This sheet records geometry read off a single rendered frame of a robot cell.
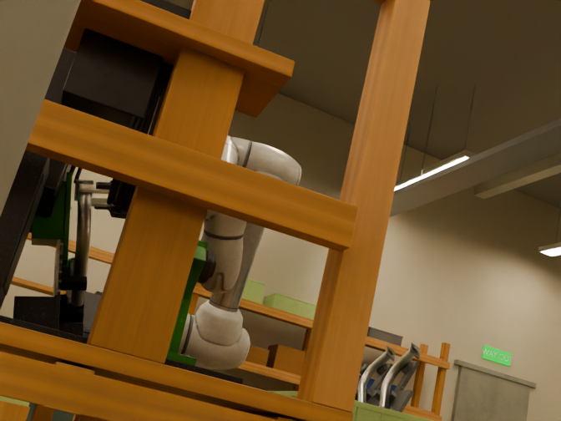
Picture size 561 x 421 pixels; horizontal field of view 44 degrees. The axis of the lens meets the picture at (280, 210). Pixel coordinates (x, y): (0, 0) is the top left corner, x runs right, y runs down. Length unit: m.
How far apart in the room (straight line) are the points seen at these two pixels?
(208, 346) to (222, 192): 1.04
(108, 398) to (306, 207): 0.51
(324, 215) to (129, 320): 0.43
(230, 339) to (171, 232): 1.01
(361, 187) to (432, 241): 7.41
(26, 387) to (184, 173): 0.47
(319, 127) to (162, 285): 7.23
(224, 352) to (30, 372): 1.11
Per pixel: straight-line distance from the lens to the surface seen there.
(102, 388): 1.30
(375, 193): 1.51
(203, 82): 1.45
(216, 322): 2.29
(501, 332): 9.36
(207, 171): 1.34
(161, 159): 1.32
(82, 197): 1.65
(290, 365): 7.27
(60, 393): 1.30
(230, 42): 1.46
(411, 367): 2.44
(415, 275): 8.68
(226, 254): 1.73
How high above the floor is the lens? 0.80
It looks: 18 degrees up
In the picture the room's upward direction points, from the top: 14 degrees clockwise
